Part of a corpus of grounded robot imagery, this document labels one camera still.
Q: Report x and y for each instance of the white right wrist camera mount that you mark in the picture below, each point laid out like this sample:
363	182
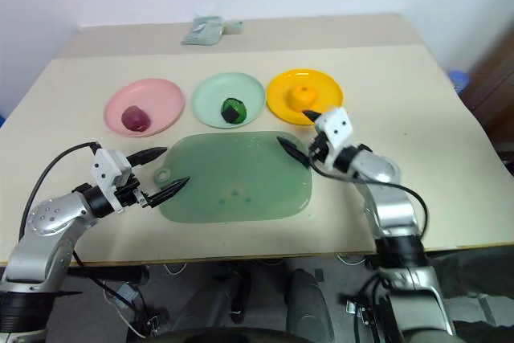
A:
337	126

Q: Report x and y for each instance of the orange fruit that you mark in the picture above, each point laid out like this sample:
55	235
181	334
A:
304	97

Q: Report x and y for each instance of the translucent green cutting board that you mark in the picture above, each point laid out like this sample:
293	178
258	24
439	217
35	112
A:
241	174

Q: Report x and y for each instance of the green and black ball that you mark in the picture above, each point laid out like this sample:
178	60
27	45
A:
233	110

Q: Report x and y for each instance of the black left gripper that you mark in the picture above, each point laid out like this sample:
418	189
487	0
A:
128	193

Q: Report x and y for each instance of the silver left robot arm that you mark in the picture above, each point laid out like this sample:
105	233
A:
48	218

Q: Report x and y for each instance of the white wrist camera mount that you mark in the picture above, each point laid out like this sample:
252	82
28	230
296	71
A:
107	162
337	126

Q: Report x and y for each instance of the purple round fruit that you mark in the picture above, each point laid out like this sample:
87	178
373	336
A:
135	118

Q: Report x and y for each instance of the pink plate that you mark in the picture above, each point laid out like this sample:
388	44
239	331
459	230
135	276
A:
152	96

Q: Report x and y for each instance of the yellow plate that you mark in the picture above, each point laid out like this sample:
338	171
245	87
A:
305	78

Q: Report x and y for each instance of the brown wooden cabinet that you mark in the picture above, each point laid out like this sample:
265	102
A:
494	90

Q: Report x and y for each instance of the grey rounded shape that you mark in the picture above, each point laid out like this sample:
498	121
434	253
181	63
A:
309	307

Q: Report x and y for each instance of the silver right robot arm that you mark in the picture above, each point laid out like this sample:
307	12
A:
393	206

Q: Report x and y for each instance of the pale green plate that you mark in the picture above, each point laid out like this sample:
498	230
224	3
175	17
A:
225	86

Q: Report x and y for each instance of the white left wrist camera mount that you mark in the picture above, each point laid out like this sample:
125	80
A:
107	162

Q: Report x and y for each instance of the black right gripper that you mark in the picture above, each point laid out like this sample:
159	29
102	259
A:
319	151

